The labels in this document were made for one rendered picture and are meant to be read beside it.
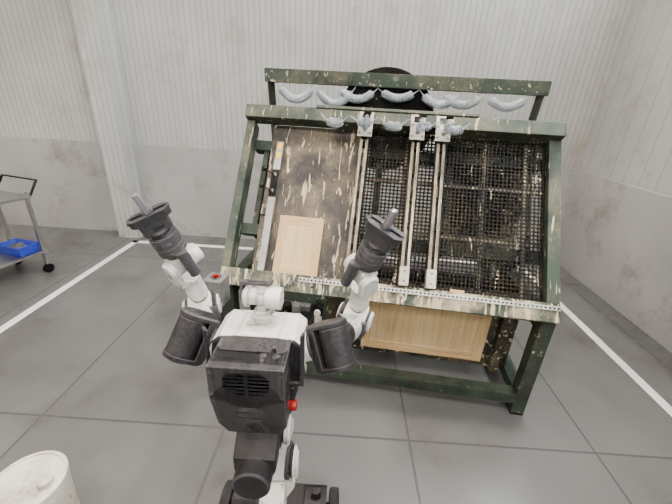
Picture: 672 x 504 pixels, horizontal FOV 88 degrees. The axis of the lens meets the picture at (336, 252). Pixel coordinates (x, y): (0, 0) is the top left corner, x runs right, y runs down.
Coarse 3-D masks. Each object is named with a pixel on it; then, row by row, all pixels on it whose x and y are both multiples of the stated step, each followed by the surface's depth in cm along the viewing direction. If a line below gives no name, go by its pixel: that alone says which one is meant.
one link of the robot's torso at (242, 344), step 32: (224, 320) 106; (256, 320) 103; (288, 320) 105; (224, 352) 91; (256, 352) 92; (288, 352) 92; (224, 384) 88; (256, 384) 115; (288, 384) 96; (224, 416) 96; (256, 416) 95; (288, 416) 101
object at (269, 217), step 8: (280, 160) 249; (280, 168) 249; (272, 200) 244; (272, 208) 242; (272, 216) 242; (264, 224) 241; (272, 224) 244; (264, 232) 240; (264, 240) 239; (264, 248) 238; (264, 256) 237; (264, 264) 236
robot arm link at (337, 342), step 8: (336, 328) 100; (344, 328) 102; (352, 328) 110; (320, 336) 102; (328, 336) 100; (336, 336) 100; (344, 336) 101; (352, 336) 107; (328, 344) 100; (336, 344) 99; (344, 344) 100; (328, 352) 100; (336, 352) 99; (344, 352) 100; (352, 352) 102; (328, 360) 100; (336, 360) 99; (344, 360) 99; (352, 360) 101
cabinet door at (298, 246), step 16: (288, 224) 242; (304, 224) 240; (320, 224) 239; (288, 240) 240; (304, 240) 239; (320, 240) 237; (288, 256) 238; (304, 256) 237; (288, 272) 235; (304, 272) 234
